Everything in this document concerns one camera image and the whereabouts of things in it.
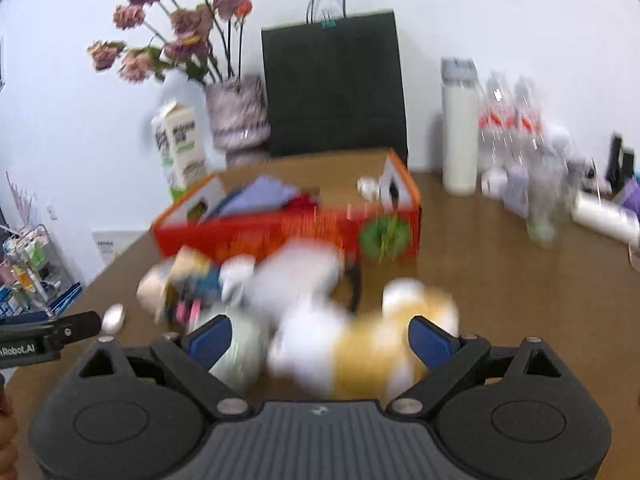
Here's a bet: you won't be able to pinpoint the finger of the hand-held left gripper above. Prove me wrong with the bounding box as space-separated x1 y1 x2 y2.
47 310 104 346

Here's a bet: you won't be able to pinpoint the red soft thing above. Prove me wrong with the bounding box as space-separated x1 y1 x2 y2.
286 194 322 212

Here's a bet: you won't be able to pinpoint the white thermos bottle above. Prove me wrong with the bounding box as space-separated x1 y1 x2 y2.
440 57 480 196

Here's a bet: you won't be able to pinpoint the small white oval object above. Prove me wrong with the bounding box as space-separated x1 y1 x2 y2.
101 303 126 335

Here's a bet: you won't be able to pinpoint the orange cardboard box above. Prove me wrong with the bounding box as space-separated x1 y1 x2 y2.
151 148 422 264

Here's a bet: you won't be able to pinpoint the metal storage rack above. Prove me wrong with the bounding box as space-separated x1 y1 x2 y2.
0 224 84 319

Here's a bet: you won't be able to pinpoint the purple cloth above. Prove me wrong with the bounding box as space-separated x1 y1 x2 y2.
219 175 302 217

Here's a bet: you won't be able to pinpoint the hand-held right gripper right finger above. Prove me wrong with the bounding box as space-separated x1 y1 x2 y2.
385 315 566 420

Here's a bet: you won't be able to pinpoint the white power strip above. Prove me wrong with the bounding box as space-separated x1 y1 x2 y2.
571 190 640 245

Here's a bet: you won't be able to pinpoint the pink marbled vase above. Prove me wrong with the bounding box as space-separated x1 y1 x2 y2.
204 75 271 167

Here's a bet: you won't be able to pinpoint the white charger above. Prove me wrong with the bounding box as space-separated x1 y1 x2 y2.
480 168 509 199

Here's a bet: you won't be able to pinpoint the black paper bag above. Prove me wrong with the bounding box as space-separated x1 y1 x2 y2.
261 0 409 167

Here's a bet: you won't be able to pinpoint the small doll figure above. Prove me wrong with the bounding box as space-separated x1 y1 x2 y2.
136 246 227 327

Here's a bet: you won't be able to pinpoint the clear water bottle red label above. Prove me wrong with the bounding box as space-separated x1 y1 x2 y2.
517 75 547 166
477 74 502 171
500 76 521 168

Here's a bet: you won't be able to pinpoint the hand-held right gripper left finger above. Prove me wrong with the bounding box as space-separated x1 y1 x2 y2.
75 314 256 423

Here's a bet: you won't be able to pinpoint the black stand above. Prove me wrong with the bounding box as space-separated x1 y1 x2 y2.
605 132 636 194

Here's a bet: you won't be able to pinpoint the white green milk carton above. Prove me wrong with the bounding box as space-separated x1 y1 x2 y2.
152 101 209 202

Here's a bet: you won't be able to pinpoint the wooden desktop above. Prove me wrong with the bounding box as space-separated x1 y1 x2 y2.
0 149 640 480

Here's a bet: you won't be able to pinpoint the person's left hand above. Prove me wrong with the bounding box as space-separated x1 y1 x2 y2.
0 394 20 479

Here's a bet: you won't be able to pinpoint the pale green round container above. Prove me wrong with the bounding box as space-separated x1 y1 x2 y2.
199 311 272 392

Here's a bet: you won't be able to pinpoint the lavender alarm clock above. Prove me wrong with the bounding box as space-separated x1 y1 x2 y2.
502 164 532 217

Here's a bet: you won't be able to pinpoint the yellow white plush toy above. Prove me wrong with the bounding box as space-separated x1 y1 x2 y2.
266 277 461 402

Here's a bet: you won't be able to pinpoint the dried pink roses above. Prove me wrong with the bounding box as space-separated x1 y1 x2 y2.
87 0 254 86

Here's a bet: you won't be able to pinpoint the clear drinking glass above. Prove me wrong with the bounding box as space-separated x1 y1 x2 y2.
526 151 572 245

